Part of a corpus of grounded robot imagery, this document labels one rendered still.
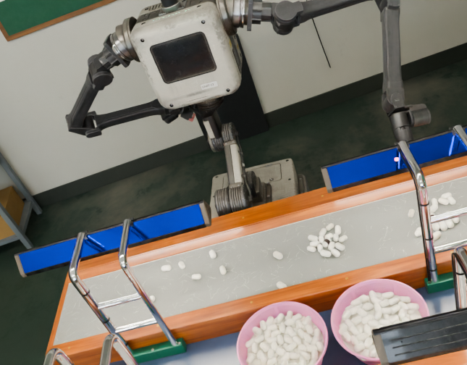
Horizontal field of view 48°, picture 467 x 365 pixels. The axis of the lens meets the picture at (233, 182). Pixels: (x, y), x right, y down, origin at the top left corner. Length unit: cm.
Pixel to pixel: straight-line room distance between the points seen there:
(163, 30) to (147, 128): 193
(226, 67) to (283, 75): 178
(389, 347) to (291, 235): 83
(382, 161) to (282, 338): 58
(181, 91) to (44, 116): 192
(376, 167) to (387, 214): 37
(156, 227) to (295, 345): 53
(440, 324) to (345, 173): 55
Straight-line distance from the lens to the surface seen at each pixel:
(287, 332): 162
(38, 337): 323
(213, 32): 188
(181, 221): 156
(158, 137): 380
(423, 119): 188
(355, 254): 176
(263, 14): 194
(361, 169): 152
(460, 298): 137
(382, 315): 162
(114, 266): 207
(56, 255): 171
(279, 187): 251
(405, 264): 167
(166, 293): 188
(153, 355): 180
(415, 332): 113
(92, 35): 350
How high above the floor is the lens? 203
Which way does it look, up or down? 36 degrees down
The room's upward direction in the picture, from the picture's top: 22 degrees counter-clockwise
